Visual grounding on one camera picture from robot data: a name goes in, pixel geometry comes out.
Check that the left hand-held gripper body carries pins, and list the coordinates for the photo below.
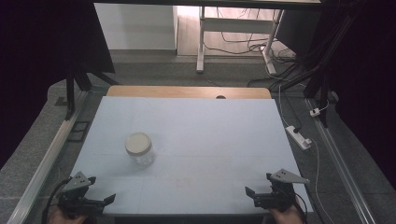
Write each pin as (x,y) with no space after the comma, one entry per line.
(76,194)

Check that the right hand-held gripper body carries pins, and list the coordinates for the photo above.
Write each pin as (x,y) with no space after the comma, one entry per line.
(280,194)

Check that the clear glass jar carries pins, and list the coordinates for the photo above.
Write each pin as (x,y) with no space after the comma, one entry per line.
(143,158)

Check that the beige round jar lid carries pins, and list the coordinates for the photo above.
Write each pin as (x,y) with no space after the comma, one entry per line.
(138,143)

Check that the person's right hand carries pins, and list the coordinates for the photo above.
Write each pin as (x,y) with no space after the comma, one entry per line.
(286,217)

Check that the person's left hand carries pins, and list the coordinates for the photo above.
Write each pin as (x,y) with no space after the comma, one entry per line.
(67,218)

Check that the white power strip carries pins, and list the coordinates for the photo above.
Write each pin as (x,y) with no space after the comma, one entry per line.
(298,137)

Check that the light blue table mat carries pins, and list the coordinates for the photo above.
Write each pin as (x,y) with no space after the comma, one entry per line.
(202,140)

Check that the small white adapter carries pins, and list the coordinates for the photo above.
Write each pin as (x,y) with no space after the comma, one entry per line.
(314,112)

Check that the black metal stand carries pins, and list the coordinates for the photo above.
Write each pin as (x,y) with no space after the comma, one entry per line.
(323,62)
(70,93)

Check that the black curtain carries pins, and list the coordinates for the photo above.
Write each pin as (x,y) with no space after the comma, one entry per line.
(37,62)
(367,93)

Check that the aluminium floor rail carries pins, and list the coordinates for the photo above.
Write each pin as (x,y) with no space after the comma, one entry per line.
(46,161)
(339,161)

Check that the white desk frame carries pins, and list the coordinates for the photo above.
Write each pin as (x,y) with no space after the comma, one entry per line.
(236,25)

